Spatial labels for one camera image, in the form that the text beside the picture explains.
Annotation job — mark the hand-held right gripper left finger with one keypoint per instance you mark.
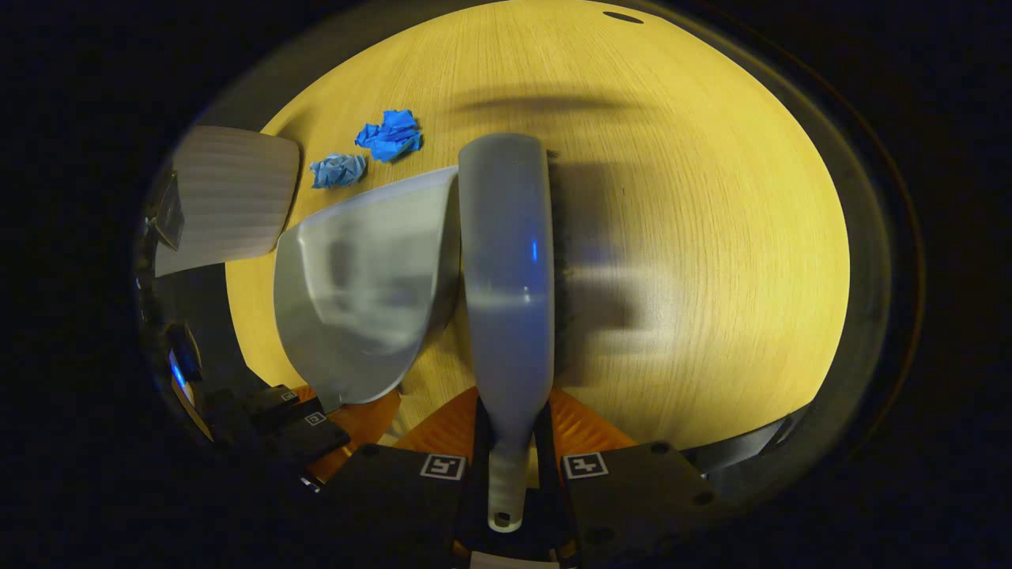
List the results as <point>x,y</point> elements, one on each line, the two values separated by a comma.
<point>395,498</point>

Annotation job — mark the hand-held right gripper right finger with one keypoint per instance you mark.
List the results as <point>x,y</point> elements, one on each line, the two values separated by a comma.
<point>632,490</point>

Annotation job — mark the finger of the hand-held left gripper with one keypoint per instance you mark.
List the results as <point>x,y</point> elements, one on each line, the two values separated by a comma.
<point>316,433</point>
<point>277,399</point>

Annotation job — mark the white dustpan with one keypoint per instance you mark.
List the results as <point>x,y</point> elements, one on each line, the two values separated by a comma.
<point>356,292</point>

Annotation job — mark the white garbage bin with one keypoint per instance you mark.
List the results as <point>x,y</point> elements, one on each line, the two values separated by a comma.
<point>229,197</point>

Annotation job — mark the pale blue paper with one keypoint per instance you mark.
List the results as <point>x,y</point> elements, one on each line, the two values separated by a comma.
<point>338,170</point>

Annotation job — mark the small white broom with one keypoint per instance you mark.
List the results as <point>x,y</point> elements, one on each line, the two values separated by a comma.
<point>506,261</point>

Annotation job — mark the bright blue paper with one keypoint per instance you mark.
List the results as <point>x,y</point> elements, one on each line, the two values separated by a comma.
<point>389,134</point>

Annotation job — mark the black desk grommet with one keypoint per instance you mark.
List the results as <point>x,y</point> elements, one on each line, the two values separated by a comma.
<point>622,16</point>

